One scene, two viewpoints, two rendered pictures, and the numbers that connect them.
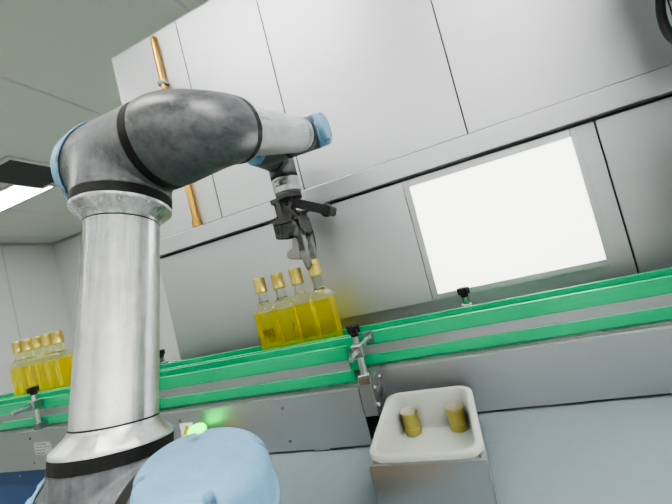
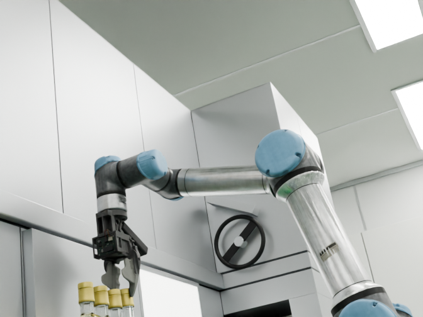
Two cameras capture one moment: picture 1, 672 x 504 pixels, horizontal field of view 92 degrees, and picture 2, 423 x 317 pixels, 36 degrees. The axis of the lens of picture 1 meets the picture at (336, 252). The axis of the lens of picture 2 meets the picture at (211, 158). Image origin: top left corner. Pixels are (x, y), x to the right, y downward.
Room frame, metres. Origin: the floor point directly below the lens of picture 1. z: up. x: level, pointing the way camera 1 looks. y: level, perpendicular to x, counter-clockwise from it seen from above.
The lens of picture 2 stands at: (0.52, 1.62, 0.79)
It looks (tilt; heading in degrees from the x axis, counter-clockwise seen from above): 24 degrees up; 274
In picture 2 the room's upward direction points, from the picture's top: 10 degrees counter-clockwise
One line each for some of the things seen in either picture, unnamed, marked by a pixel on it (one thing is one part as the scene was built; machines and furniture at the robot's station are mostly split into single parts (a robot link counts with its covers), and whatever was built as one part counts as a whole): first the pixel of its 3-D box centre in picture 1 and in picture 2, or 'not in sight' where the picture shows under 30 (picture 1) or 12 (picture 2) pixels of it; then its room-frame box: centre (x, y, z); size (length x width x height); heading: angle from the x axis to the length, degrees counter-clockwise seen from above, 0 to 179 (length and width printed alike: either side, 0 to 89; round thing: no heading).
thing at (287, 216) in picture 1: (291, 216); (113, 236); (0.89, 0.10, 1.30); 0.09 x 0.08 x 0.12; 71
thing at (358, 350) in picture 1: (361, 349); not in sight; (0.73, 0.00, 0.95); 0.17 x 0.03 x 0.12; 163
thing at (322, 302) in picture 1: (328, 326); not in sight; (0.88, 0.07, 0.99); 0.06 x 0.06 x 0.21; 73
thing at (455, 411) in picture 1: (456, 417); not in sight; (0.66, -0.15, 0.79); 0.04 x 0.04 x 0.04
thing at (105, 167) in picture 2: (279, 160); (110, 178); (0.89, 0.09, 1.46); 0.09 x 0.08 x 0.11; 161
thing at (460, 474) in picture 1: (432, 436); not in sight; (0.62, -0.09, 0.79); 0.27 x 0.17 x 0.08; 163
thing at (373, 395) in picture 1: (373, 390); not in sight; (0.74, -0.01, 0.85); 0.09 x 0.04 x 0.07; 163
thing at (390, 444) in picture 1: (431, 439); not in sight; (0.60, -0.08, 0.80); 0.22 x 0.17 x 0.09; 163
